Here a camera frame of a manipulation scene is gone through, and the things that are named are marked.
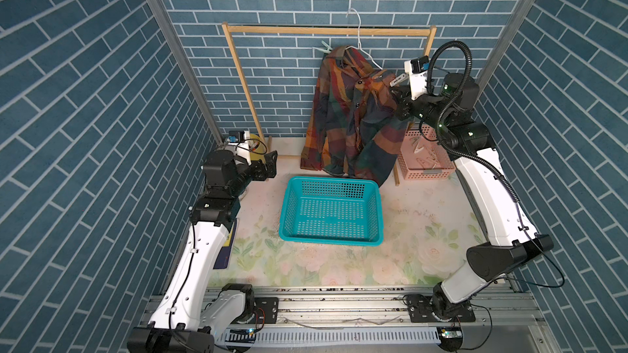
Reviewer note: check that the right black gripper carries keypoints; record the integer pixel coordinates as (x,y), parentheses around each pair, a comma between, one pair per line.
(403,96)

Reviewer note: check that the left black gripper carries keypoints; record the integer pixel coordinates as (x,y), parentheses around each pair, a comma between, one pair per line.
(269,167)

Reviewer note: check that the plaid long-sleeve shirt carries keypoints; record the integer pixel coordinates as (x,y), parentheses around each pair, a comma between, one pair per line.
(356,128)

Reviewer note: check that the white wire hanger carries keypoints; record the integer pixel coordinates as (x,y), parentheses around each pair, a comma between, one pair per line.
(359,47)

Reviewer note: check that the green clothespin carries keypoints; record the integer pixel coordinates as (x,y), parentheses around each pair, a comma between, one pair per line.
(324,48)

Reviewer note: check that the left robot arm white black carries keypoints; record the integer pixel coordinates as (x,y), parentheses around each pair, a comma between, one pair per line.
(181,323)

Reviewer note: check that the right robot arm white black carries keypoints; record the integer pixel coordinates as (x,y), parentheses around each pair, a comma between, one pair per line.
(511,240)

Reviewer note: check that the clothespins in pink basket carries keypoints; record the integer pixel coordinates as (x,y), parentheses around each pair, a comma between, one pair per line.
(423,154)

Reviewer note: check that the pink plastic basket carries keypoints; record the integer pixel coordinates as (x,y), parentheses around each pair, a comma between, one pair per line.
(443,172)

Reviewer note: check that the teal plastic basket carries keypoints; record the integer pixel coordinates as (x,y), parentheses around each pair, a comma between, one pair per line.
(331,210)

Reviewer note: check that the dark blue book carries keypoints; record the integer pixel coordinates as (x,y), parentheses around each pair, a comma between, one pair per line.
(225,252)

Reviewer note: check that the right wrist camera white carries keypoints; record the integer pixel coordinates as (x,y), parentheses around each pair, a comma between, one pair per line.
(416,70)

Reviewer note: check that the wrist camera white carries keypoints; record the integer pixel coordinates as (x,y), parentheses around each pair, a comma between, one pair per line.
(238,136)
(416,70)

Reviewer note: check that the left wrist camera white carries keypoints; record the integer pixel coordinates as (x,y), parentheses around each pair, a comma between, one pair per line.
(238,136)

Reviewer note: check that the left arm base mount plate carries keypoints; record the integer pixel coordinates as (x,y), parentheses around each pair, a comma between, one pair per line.
(265,311)

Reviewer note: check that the wooden clothes rack frame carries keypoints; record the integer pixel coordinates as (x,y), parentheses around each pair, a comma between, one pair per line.
(429,34)

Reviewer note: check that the aluminium rail frame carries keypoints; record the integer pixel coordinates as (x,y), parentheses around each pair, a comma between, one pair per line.
(377,316)

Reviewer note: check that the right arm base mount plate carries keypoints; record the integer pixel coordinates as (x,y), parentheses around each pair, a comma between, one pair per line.
(426,309)

